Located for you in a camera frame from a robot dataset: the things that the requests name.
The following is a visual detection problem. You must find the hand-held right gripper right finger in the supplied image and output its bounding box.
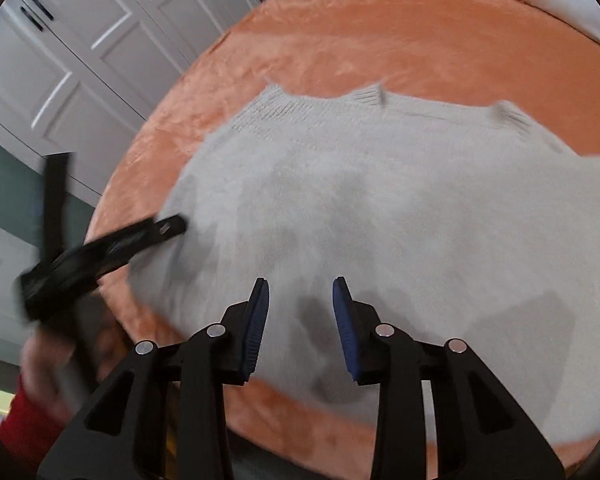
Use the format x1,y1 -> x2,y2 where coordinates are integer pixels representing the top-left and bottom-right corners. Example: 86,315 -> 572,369
332,276 -> 566,480

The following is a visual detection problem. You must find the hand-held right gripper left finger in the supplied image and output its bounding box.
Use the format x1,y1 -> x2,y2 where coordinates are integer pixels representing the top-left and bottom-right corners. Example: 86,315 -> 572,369
36,277 -> 271,480

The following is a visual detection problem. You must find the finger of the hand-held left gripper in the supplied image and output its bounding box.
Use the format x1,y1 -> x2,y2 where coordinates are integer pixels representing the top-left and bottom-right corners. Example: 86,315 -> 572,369
41,151 -> 77,266
50,214 -> 188,286

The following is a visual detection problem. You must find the white knit cardigan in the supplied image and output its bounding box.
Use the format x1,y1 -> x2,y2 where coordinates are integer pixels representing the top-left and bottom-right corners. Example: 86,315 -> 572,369
127,82 -> 600,448

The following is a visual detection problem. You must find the person's left forearm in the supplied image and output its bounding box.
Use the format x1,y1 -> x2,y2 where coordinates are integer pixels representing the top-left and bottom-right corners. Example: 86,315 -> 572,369
0,385 -> 73,476

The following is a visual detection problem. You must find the person's left hand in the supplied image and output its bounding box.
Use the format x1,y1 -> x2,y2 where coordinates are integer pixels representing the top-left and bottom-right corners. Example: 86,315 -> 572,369
19,305 -> 128,428

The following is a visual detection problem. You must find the white bedside cabinet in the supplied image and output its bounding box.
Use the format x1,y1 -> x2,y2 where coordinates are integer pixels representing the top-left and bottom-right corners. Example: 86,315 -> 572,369
0,214 -> 33,323

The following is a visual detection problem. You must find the white panelled wardrobe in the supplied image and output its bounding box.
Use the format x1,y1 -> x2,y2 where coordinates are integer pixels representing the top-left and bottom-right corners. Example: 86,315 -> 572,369
0,0 -> 276,203

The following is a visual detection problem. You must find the orange plush blanket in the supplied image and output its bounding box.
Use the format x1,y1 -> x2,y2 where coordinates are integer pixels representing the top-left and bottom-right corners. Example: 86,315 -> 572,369
85,0 -> 600,471

